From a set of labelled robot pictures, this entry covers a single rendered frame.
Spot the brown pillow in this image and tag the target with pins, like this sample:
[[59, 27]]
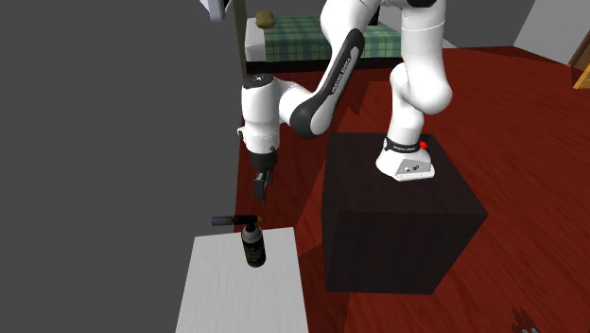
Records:
[[265, 19]]

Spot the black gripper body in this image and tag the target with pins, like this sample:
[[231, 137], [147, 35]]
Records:
[[263, 160]]

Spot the black bottle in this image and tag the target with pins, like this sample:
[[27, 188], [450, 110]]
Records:
[[253, 247]]

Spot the grey framed panel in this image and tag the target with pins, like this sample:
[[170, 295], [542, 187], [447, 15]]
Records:
[[215, 8]]

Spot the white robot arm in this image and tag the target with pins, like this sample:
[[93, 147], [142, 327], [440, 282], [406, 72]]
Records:
[[417, 83]]

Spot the olive upright post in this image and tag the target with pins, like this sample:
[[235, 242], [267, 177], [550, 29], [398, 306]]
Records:
[[239, 41]]

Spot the dark robot stand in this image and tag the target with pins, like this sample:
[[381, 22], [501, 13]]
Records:
[[396, 240]]

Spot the bed with green plaid blanket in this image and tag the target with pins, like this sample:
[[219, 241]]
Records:
[[295, 44]]

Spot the black and purple pen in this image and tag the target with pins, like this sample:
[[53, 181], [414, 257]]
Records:
[[230, 220]]

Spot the white table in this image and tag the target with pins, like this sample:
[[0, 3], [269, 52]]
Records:
[[239, 295]]

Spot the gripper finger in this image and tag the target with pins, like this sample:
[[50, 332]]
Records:
[[261, 188], [271, 176]]

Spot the wooden door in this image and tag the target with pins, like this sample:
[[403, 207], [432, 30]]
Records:
[[581, 64]]

